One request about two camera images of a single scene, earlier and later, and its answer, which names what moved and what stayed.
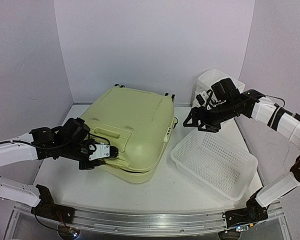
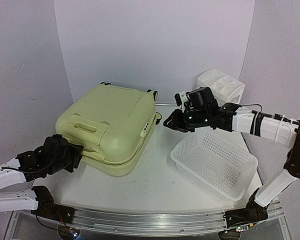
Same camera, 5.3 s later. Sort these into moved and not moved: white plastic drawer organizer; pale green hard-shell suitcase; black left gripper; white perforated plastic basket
Moved: pale green hard-shell suitcase; black left gripper
Not moved: white perforated plastic basket; white plastic drawer organizer
